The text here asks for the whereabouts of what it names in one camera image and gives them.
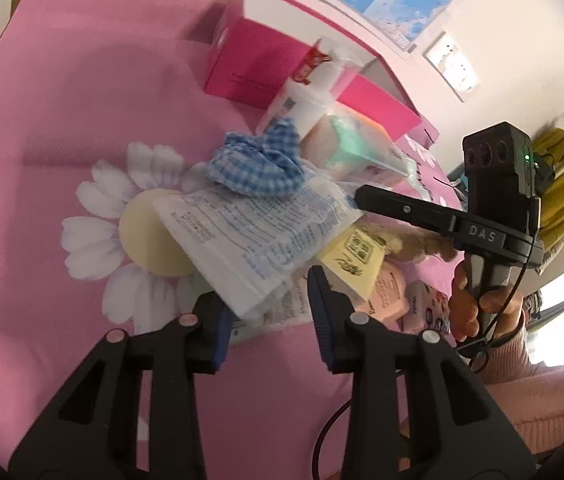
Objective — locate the pink cardboard box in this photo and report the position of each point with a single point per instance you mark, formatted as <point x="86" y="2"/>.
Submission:
<point x="252" y="60"/>

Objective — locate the person's right hand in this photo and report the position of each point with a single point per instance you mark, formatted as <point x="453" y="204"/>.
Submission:
<point x="462" y="305"/>

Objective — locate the white pump bottle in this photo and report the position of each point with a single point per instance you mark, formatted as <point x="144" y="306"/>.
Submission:
<point x="302" y="102"/>

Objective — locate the pink spout pouch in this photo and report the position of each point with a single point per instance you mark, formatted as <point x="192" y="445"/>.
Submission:
<point x="387" y="291"/>

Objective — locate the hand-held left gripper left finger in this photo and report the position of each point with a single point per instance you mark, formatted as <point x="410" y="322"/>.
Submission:
<point x="219" y="332"/>

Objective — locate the green orange tissue pack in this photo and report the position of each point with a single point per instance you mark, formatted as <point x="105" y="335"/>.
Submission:
<point x="357" y="145"/>

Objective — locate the brown plush toy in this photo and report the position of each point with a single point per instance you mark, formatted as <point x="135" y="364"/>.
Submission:
<point x="412" y="246"/>

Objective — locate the person's right forearm pink sleeve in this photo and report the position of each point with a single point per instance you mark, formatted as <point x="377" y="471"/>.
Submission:
<point x="542" y="385"/>

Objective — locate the white green wipes packet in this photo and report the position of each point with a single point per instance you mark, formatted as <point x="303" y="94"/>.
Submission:
<point x="242" y="230"/>

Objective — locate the colourful small packet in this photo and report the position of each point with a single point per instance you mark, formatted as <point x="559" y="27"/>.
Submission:
<point x="424" y="310"/>

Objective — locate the yellow paper packet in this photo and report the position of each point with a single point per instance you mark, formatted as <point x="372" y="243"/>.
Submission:
<point x="347" y="265"/>

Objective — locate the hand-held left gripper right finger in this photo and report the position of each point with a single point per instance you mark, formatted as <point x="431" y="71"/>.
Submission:
<point x="320" y="310"/>

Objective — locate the blue gingham scrunchie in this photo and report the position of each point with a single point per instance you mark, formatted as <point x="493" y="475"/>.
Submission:
<point x="257" y="165"/>

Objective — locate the white wall socket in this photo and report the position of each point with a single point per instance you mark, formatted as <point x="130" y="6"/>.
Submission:
<point x="468" y="87"/>
<point x="457" y="69"/>
<point x="441" y="50"/>

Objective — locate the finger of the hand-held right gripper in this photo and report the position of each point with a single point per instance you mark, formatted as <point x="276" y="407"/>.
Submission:
<point x="402" y="207"/>

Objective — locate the pink daisy bed sheet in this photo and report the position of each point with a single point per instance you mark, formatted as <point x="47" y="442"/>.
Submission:
<point x="62" y="110"/>

